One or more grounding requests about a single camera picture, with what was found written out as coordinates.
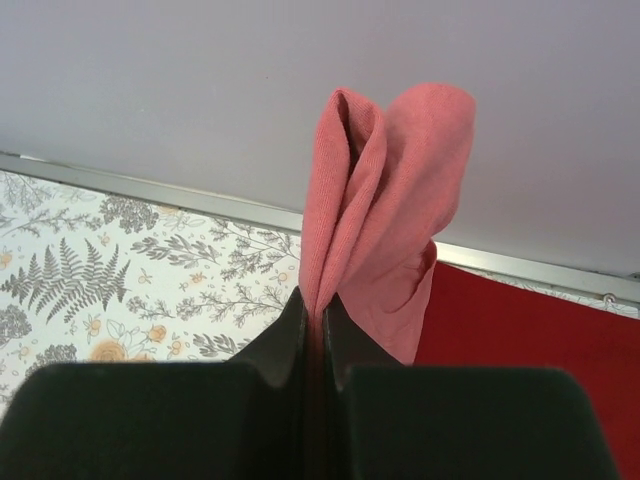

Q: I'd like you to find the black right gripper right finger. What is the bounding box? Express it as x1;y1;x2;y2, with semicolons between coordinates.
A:
323;298;619;479

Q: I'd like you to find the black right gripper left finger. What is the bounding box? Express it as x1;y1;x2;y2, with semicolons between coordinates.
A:
1;292;306;479

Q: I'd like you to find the salmon pink t shirt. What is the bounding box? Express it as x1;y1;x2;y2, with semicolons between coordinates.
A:
299;83;476;364

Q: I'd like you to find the floral patterned table mat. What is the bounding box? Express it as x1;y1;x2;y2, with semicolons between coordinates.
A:
1;172;300;405

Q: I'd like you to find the aluminium back rail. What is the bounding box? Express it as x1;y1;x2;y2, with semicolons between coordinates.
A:
1;151;639;304

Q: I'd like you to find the folded red t shirt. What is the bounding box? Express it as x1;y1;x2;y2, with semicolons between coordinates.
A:
415;263;639;479

